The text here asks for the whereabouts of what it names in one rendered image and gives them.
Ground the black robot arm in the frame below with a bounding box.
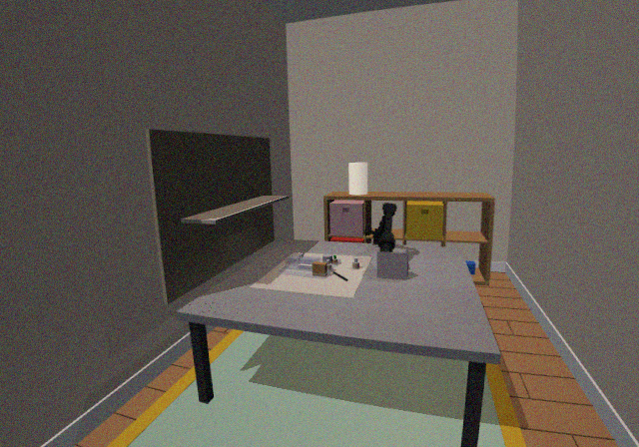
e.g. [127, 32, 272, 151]
[373, 203, 397, 252]

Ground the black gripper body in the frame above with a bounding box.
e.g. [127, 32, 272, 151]
[364, 226, 382, 235]

